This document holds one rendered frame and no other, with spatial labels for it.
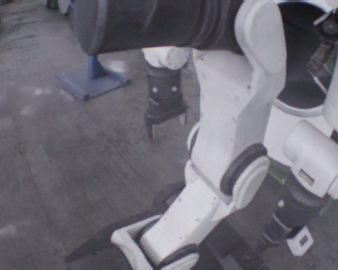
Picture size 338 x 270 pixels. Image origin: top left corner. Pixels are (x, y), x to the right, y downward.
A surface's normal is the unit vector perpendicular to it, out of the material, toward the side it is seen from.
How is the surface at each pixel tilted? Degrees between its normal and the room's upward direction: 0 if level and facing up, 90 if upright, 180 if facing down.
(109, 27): 104
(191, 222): 60
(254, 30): 90
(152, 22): 113
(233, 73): 35
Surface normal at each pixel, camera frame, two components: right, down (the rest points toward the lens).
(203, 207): -0.65, -0.19
